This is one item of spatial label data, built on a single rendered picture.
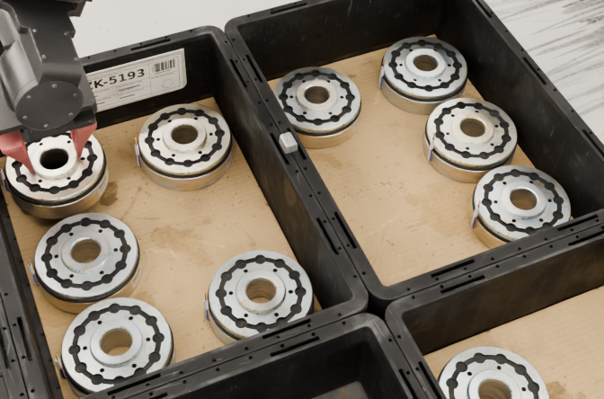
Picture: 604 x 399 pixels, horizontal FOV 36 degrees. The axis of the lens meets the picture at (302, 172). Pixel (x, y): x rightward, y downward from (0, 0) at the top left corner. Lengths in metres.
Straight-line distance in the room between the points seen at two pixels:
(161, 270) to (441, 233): 0.30
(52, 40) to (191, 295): 0.30
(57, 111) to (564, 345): 0.53
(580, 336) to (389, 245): 0.21
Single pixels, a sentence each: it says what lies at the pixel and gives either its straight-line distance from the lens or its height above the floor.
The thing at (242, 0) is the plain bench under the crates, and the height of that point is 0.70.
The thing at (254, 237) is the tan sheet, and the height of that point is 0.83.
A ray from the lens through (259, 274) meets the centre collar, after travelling 0.92.
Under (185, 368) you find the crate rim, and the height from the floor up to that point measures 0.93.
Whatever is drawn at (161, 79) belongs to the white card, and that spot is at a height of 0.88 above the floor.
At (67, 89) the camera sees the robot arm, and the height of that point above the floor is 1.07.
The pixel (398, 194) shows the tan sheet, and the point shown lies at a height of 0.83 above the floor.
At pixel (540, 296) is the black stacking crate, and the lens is 0.96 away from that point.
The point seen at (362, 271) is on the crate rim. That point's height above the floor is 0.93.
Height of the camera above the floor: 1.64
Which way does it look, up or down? 51 degrees down
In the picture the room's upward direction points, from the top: 3 degrees clockwise
